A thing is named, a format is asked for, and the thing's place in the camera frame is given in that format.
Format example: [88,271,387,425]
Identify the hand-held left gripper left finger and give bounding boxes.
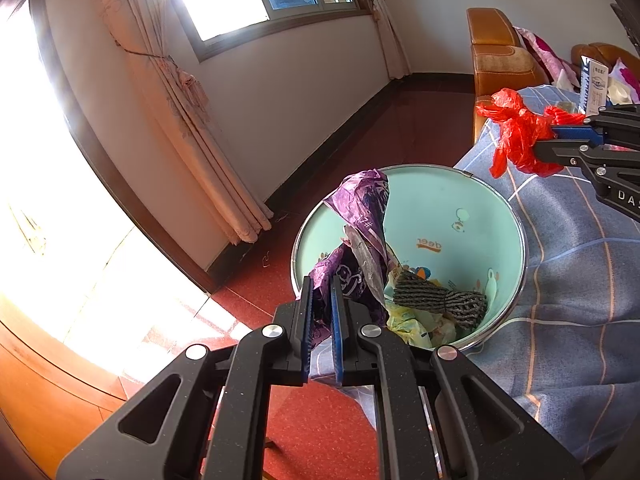
[57,277,316,480]

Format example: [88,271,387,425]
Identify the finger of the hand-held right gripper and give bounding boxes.
[582,103,640,147]
[532,124,640,178]

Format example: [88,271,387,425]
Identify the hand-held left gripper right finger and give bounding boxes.
[330,280,586,480]

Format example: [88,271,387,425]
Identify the red plastic bag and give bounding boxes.
[474,87,557,178]

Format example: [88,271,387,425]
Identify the teal cartoon print trash bin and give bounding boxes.
[290,162,528,354]

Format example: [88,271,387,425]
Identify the purple printed plastic bag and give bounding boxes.
[307,169,393,377]

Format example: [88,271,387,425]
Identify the tall white carton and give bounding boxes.
[580,57,608,116]

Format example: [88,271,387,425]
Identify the pink and white pillow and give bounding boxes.
[515,26,583,91]
[607,57,640,101]

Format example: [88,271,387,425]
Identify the pale printed plastic bag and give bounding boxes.
[385,305,458,348]

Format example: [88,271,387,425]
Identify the blue plaid tablecloth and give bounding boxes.
[452,82,640,466]

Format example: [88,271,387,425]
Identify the grey foam net sleeve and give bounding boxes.
[392,270,488,331]

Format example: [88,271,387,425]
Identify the brown leather armchair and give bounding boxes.
[466,7,551,146]

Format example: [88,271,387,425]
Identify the pale pink tied curtain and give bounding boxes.
[95,0,273,246]

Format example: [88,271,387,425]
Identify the brown wooden panel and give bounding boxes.
[0,305,131,480]

